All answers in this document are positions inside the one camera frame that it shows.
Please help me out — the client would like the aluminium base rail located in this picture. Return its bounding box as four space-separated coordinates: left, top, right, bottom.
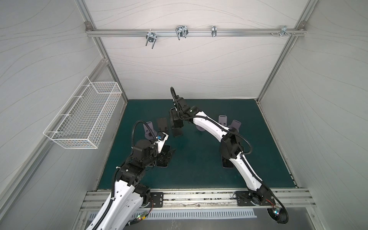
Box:
80 188 316 211

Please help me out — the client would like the white wire basket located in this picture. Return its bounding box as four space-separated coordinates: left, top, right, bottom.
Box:
43 76 122 149

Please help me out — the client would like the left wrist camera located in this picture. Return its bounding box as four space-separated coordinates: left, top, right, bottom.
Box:
156 132 169 153

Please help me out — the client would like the black phone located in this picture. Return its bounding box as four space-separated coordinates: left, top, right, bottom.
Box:
170 108 177 115

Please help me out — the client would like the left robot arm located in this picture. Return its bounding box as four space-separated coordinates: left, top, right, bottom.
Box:
87 120 172 230

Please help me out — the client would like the black back-left stand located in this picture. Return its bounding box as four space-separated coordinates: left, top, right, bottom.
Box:
172 128 183 138

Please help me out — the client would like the purple phone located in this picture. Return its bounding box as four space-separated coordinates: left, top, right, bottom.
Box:
156 145 172 168
221 157 234 168

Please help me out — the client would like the aluminium cross rail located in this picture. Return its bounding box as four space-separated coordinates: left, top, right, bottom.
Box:
86 27 307 37

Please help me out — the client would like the black folding phone stand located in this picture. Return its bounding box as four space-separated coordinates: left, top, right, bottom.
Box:
157 117 169 134

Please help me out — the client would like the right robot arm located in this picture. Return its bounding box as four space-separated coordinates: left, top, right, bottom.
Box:
170 87 289 224

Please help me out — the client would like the purple round stand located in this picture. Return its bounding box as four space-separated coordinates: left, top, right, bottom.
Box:
143 121 157 140
196 125 206 132
218 115 228 126
228 120 242 133

